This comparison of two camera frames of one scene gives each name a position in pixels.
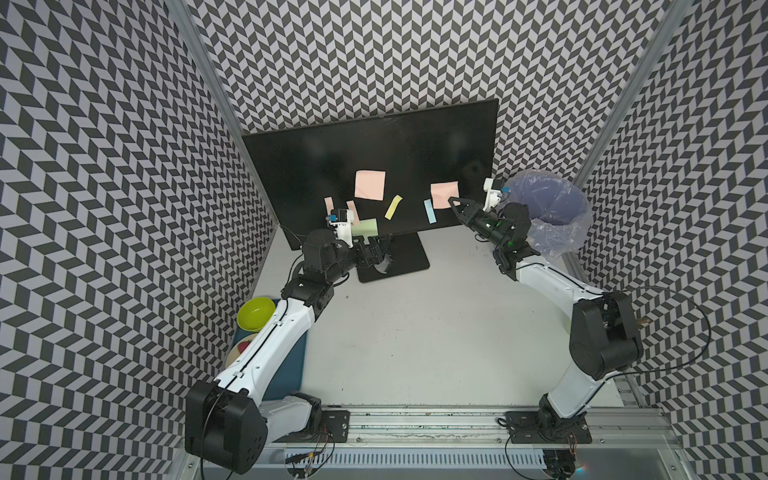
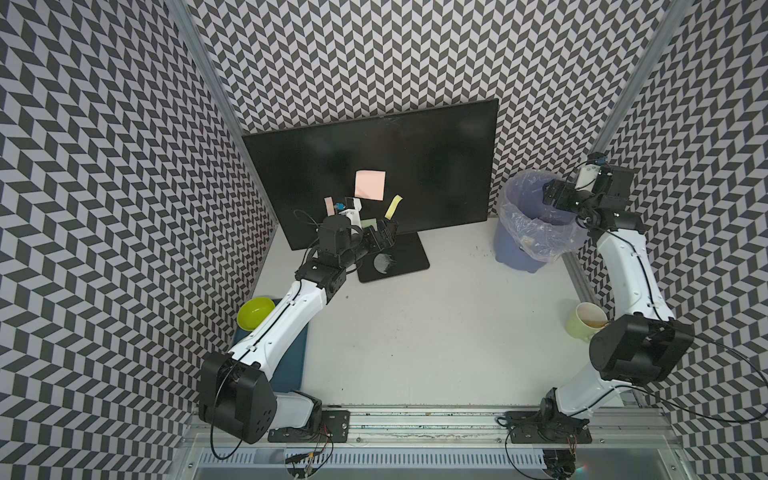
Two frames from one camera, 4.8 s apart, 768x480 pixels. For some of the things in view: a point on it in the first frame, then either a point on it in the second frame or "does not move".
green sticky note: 365,229 does not move
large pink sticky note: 370,184 does not move
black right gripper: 469,212 -> 564,189
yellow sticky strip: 393,206 does not move
